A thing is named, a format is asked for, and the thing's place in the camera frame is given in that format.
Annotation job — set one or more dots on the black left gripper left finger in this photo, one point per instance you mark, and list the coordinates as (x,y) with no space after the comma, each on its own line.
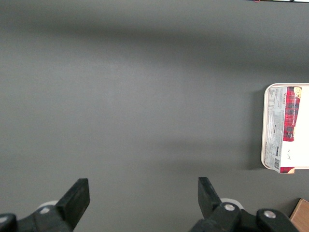
(72,200)

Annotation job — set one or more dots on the cream plastic tray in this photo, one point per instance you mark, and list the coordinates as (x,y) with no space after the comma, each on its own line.
(304,120)

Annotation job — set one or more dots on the red tartan cookie box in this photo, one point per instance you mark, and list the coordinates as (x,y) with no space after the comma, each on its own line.
(289,116)

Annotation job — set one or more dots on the wooden two-drawer cabinet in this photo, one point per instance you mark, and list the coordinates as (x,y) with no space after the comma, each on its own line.
(301,217)

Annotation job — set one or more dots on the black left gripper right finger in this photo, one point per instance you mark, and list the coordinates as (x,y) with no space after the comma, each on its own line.
(207,198)

